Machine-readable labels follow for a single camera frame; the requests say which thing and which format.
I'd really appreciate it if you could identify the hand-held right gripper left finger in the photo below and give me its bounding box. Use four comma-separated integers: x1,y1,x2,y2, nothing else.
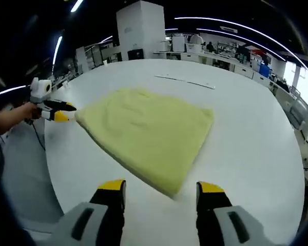
59,179,127,246

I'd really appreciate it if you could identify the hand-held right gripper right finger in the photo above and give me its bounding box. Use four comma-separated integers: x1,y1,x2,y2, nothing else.
196,180,269,246

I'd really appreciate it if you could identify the yellow blue garment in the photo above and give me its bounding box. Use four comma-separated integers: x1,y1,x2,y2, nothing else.
75,87,215,198

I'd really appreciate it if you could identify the white template strip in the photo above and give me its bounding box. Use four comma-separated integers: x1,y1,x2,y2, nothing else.
153,74,216,90

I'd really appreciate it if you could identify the person's left hand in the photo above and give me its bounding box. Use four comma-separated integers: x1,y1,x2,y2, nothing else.
20,101,41,121

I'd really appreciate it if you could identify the straight ceiling light strip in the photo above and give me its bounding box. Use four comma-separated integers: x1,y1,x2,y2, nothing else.
70,0,84,13
52,35,63,65

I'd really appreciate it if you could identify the black cabinet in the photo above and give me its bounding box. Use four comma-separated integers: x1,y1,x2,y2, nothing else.
127,49,144,61

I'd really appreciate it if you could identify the white square pillar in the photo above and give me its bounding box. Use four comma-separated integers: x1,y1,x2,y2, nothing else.
115,0,166,61

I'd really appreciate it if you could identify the grey office chair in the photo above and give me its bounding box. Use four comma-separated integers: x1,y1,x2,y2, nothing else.
288,99,308,134

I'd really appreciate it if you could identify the white appliance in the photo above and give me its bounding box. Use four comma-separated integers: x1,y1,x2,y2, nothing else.
171,35,185,53

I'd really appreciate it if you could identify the curved ceiling light strip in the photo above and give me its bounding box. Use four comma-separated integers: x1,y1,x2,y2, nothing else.
174,16,308,69

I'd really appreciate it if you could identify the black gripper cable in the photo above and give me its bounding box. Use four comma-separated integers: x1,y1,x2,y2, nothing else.
28,119,46,152

